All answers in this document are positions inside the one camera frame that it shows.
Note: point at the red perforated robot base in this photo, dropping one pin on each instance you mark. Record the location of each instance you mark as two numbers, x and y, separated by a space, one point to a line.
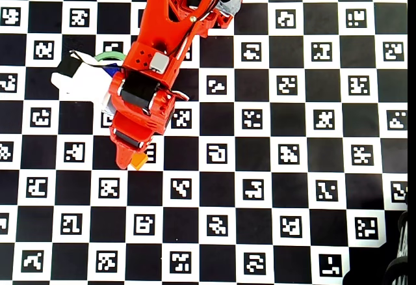
224 21

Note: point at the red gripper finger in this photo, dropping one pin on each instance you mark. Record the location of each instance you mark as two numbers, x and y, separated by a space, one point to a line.
124 158

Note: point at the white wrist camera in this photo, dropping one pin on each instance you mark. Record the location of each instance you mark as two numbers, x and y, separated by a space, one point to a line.
84 83

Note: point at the orange cube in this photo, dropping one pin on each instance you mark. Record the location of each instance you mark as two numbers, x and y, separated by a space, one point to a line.
140 161

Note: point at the black camera stand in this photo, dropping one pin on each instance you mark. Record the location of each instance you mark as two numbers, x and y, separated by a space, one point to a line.
395 265

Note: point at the grey duct tape wad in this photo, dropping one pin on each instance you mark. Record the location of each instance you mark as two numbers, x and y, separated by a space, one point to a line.
232 2

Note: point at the small grey box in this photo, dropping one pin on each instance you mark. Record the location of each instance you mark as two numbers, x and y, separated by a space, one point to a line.
159 62

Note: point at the black white marker mat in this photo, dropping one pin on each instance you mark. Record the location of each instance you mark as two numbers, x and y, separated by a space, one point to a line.
214 119

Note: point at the red robot arm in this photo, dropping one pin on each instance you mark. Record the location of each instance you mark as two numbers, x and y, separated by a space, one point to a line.
156 11

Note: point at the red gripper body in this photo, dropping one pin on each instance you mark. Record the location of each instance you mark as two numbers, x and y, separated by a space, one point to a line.
127 138

